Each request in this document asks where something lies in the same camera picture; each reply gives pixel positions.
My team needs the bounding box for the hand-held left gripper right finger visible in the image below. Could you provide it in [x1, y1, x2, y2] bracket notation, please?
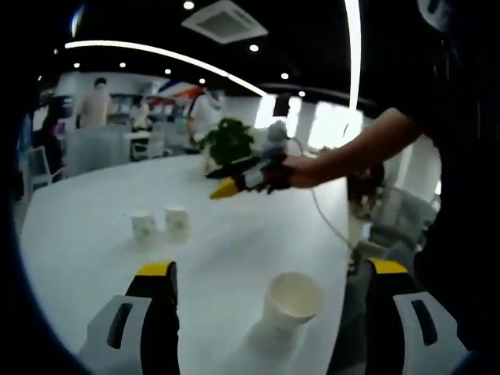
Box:
[365, 257, 470, 375]

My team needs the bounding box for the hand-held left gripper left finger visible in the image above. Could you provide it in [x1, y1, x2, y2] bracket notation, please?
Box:
[77, 260, 180, 375]

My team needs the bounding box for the printed paper cup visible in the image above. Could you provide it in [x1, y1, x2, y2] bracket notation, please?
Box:
[249, 271, 326, 345]
[130, 209, 159, 245]
[163, 205, 191, 243]

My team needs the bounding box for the person's right hand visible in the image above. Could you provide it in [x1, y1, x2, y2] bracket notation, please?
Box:
[265, 153, 313, 195]

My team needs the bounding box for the green potted plant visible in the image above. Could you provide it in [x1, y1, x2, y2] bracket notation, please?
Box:
[198, 117, 255, 169]

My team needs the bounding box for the grey office chair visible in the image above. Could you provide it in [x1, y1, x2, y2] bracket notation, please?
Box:
[130, 132, 165, 161]
[64, 125, 132, 179]

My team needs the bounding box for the group of round ceiling spotlights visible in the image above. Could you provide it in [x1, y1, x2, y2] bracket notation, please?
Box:
[52, 0, 308, 98]

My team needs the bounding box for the dark blurred object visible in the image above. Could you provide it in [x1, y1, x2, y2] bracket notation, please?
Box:
[347, 163, 386, 220]

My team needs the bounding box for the white table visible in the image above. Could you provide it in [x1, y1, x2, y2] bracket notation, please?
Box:
[19, 154, 352, 375]

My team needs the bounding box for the straight ceiling light strip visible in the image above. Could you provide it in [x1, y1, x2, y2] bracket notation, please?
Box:
[343, 0, 363, 114]

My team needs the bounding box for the ceiling air vent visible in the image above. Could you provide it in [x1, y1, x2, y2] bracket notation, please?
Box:
[180, 0, 270, 44]

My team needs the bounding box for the long curved ceiling light strip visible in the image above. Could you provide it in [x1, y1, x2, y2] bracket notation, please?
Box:
[64, 40, 269, 97]

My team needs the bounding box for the black wall screen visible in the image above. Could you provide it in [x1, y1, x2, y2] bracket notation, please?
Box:
[273, 95, 291, 117]

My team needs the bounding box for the pale gripper cable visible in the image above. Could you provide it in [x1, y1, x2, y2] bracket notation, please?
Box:
[310, 187, 355, 251]

